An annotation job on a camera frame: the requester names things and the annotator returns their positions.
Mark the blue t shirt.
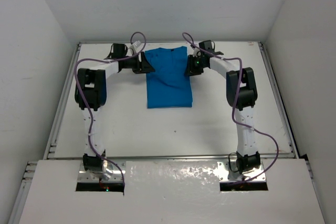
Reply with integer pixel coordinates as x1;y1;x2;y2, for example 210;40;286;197
145;46;193;109

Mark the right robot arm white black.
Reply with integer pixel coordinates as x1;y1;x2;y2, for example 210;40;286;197
185;40;260;174

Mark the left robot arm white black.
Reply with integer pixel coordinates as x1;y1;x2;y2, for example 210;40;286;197
74;41;155;173

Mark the white front cover panel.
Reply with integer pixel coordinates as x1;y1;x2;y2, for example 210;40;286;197
20;159;324;223

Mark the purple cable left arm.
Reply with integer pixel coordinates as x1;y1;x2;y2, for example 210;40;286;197
73;31;147;189

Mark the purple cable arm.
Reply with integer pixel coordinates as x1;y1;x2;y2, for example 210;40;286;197
73;31;147;189
182;32;280;185

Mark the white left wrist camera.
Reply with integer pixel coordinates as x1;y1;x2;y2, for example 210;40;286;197
129;40;142;54

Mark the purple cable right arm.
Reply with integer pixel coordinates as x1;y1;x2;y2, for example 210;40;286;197
182;32;280;185

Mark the silver metal base rail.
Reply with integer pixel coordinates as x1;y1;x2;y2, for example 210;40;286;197
77;156;266;184

